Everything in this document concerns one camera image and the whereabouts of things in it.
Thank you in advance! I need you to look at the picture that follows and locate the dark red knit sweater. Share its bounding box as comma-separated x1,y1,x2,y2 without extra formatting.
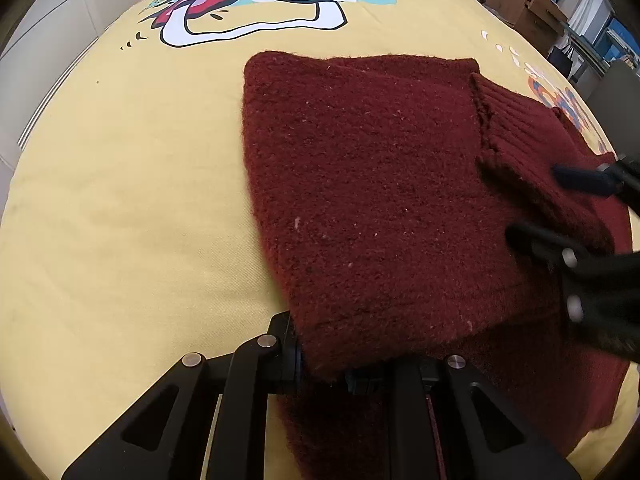
243,52,632,454

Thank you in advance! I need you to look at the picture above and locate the grey green chair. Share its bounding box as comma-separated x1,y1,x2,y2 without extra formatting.
587,60,640,156

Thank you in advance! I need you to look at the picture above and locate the wooden drawer cabinet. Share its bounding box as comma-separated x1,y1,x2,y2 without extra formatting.
486,0,567,56

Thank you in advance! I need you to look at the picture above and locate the yellow dinosaur print bedspread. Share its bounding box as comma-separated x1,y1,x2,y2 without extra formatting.
1,0,634,479

